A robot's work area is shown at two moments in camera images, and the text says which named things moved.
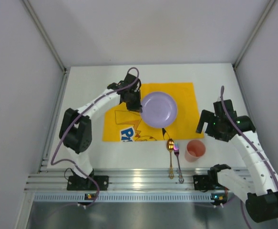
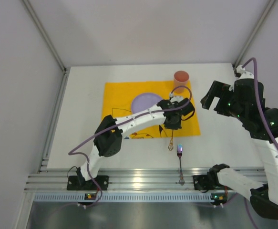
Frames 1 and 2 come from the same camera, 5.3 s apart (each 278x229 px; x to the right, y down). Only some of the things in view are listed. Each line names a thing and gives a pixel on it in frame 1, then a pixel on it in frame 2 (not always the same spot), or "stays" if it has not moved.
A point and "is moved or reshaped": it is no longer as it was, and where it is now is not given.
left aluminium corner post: x=50 y=44 stays
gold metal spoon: x=170 y=144 is moved or reshaped
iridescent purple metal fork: x=176 y=151 is moved or reshaped
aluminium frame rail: x=43 y=179 stays
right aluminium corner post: x=265 y=13 stays
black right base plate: x=203 y=182 stays
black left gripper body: x=134 y=104 to x=172 y=122
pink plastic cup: x=195 y=149 to x=180 y=78
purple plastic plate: x=159 y=109 is moved or reshaped
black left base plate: x=76 y=182 stays
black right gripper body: x=206 y=119 to x=221 y=100
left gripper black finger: x=138 y=108 to x=187 y=109
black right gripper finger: x=205 y=117 to x=218 y=90
